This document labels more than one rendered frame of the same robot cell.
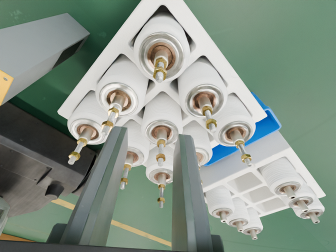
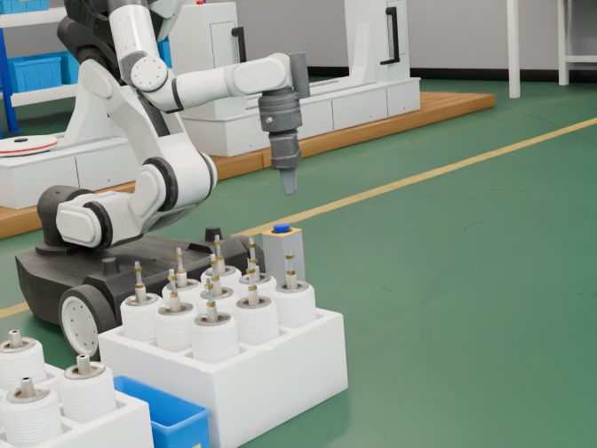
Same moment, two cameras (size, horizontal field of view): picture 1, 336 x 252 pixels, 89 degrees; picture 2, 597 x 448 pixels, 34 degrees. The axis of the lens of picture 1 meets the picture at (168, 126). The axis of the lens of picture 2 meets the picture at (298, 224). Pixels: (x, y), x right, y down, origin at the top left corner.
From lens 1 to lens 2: 211 cm
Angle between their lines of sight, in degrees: 80
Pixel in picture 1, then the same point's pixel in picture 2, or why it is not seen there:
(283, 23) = not seen: outside the picture
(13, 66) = (286, 244)
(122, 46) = not seen: hidden behind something
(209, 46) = (296, 332)
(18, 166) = (151, 266)
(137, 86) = (266, 285)
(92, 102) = not seen: hidden behind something
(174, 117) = (234, 299)
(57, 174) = (132, 277)
